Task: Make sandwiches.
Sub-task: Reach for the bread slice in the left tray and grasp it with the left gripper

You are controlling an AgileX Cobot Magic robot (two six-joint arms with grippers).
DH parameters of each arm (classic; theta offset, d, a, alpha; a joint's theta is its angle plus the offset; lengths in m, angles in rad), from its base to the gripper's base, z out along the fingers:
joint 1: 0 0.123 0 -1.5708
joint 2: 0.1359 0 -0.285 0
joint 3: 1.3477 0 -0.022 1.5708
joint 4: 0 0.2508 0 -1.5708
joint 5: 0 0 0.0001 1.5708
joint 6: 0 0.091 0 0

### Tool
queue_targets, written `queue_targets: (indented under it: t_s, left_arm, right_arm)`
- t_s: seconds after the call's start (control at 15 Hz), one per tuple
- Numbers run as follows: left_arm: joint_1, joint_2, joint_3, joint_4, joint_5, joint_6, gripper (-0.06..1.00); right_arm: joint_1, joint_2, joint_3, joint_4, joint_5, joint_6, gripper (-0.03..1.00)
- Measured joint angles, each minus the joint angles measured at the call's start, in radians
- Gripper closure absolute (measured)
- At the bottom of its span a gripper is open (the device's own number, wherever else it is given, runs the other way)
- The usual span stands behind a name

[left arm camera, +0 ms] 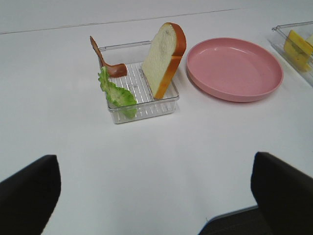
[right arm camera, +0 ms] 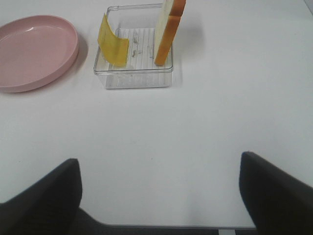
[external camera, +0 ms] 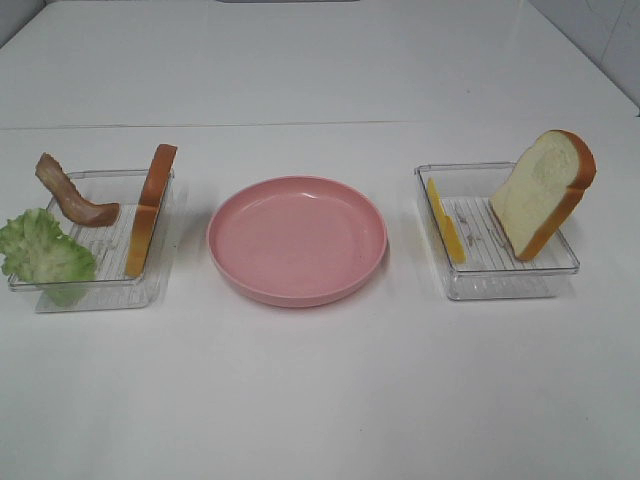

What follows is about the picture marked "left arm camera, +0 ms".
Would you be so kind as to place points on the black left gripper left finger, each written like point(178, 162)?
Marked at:
point(29, 197)

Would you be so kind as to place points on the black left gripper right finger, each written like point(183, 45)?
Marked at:
point(284, 195)

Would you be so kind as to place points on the green lettuce leaf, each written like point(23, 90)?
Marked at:
point(117, 96)

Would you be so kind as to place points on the yellow cheese slice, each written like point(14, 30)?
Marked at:
point(298, 51)

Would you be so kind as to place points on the brown bacon strip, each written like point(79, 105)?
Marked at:
point(117, 70)

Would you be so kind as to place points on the bread slice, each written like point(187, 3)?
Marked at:
point(164, 57)
point(309, 40)

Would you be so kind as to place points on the dark chair seat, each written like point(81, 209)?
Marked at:
point(247, 221)

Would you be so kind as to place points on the pink round plate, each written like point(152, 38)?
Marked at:
point(233, 69)

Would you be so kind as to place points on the clear plastic tray left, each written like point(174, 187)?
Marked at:
point(133, 55)

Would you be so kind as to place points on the clear plastic tray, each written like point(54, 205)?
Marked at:
point(280, 34)
point(133, 55)

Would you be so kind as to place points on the clear plastic tray right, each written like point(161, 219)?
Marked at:
point(280, 34)

